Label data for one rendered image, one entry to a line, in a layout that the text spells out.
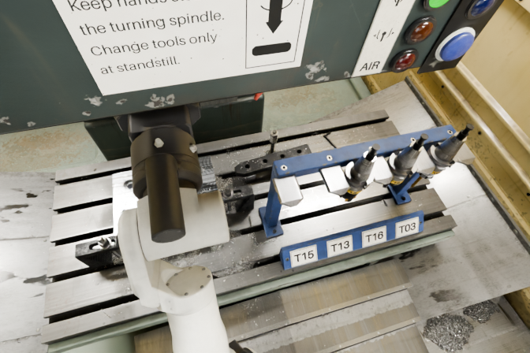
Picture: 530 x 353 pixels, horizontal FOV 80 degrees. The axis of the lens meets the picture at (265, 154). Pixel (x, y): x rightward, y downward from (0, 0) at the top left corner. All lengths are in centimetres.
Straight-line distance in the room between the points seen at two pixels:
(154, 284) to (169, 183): 12
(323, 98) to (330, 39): 149
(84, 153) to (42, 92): 138
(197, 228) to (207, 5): 24
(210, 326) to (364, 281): 78
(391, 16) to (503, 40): 98
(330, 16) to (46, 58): 19
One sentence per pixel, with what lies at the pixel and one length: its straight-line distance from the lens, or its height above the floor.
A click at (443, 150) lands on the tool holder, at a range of 82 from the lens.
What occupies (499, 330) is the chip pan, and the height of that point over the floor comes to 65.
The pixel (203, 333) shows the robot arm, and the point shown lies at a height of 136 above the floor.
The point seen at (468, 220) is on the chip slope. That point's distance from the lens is 133.
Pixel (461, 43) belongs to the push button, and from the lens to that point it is 35.
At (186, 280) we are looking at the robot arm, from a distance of 45.
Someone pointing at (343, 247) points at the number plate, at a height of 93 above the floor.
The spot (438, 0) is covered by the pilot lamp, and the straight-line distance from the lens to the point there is 29.
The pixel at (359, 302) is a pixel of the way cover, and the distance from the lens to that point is 114.
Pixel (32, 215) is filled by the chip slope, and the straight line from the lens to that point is 146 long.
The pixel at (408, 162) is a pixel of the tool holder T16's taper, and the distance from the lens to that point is 75.
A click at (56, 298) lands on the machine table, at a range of 105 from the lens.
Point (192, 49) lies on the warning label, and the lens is 24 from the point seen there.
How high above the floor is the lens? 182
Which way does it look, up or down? 57 degrees down
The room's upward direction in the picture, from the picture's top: 6 degrees clockwise
